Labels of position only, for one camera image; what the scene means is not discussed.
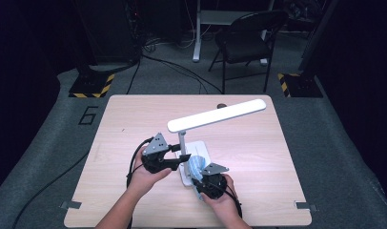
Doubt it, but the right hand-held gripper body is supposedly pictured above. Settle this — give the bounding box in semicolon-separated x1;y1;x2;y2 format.
192;162;230;200

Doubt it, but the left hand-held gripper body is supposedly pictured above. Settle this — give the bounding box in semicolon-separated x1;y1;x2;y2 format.
141;133;173;175

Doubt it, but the blue striped cleaning cloth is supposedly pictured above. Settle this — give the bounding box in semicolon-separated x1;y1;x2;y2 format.
186;155;213;202

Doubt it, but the white desk lamp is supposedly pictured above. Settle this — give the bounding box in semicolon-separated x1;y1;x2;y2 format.
167;98;267;187

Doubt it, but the person's left hand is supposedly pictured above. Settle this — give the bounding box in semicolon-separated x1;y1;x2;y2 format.
128;154;173;197

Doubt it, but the person's right hand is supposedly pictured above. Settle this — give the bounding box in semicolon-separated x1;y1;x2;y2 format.
201;174;242;220

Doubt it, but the black stand with striped base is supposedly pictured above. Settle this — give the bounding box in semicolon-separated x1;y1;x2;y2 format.
276;0;340;98
68;56;115;99

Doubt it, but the grey tape piece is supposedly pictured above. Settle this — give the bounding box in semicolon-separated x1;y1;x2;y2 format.
295;200;318;213
59;199;83;211

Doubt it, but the dark equipment cabinet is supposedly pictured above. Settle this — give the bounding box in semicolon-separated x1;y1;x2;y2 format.
76;0;142;65

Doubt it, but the black folding chair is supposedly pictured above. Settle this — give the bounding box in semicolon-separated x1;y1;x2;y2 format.
208;9;290;94

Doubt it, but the left hand-held gripper cable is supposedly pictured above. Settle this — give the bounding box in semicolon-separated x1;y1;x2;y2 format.
125;136;155;192

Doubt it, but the hand-held gripper cable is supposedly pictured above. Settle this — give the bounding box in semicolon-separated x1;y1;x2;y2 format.
125;136;155;192
214;182;243;219

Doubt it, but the right hand-held gripper cable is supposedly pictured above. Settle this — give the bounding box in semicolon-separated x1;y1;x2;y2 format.
214;182;243;219

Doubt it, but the black floor cable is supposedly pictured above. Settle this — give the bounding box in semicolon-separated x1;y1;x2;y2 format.
142;53;223;94
126;58;142;95
11;152;90;229

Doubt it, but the tangle of floor cables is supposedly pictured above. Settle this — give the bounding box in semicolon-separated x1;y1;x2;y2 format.
143;28;195;53

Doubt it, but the white desk frame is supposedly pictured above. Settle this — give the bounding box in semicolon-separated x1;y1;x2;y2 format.
192;0;275;66

